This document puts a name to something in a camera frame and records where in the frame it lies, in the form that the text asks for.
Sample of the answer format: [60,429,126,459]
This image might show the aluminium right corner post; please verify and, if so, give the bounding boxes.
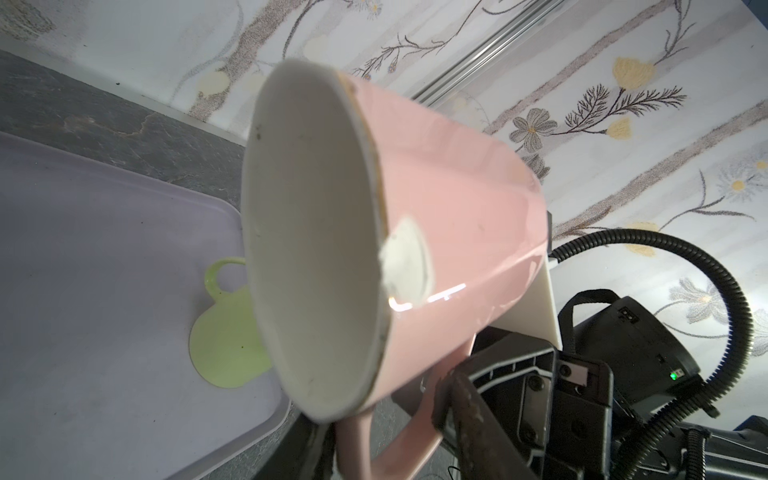
[410,0,569,108]

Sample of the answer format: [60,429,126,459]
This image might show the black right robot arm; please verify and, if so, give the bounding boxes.
[432,229,767,479]

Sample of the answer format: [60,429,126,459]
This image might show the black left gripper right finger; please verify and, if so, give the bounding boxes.
[433,367,540,479]

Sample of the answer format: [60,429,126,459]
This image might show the lavender plastic tray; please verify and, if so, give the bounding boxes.
[1,134,289,479]

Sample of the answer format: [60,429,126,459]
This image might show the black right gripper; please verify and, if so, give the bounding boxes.
[458,327,613,479]

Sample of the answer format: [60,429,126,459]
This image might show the pink ceramic mug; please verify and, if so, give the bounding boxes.
[241,60,549,479]

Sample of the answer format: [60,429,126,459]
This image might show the light green ceramic mug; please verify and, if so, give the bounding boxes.
[188,257,272,389]

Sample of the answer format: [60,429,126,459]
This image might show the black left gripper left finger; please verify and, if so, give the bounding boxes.
[253,413,336,480]

